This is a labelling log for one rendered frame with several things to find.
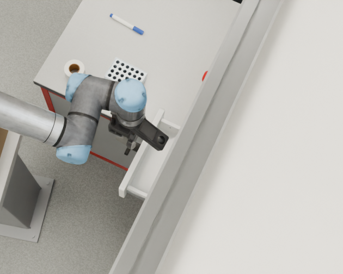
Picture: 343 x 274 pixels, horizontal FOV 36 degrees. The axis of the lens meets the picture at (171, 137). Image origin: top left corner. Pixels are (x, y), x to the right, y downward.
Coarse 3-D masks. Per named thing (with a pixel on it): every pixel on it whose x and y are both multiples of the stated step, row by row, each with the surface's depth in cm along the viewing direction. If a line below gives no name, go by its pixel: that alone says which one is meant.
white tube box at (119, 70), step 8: (112, 64) 185; (120, 64) 185; (128, 64) 185; (112, 72) 187; (120, 72) 184; (128, 72) 185; (136, 72) 187; (144, 72) 185; (120, 80) 185; (144, 80) 186
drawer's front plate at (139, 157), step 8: (160, 112) 166; (160, 120) 168; (144, 144) 163; (144, 152) 165; (136, 160) 161; (136, 168) 163; (128, 176) 159; (120, 184) 158; (128, 184) 163; (120, 192) 162
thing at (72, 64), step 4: (72, 60) 184; (76, 60) 184; (68, 64) 183; (72, 64) 183; (76, 64) 183; (80, 64) 183; (64, 68) 182; (68, 68) 182; (72, 68) 186; (76, 68) 187; (80, 68) 183; (84, 68) 183; (68, 72) 182; (80, 72) 182; (84, 72) 184; (68, 76) 182
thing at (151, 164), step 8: (160, 128) 175; (168, 128) 172; (176, 128) 169; (168, 144) 173; (152, 152) 172; (160, 152) 172; (144, 160) 171; (152, 160) 171; (160, 160) 171; (144, 168) 170; (152, 168) 170; (160, 168) 170; (136, 176) 169; (144, 176) 169; (152, 176) 169; (136, 184) 168; (144, 184) 168; (128, 192) 165; (136, 192) 162; (144, 192) 162; (144, 200) 165
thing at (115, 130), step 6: (114, 114) 140; (114, 120) 147; (108, 126) 146; (114, 126) 146; (120, 126) 146; (126, 126) 139; (114, 132) 149; (120, 132) 146; (126, 132) 145; (132, 132) 145; (132, 138) 146
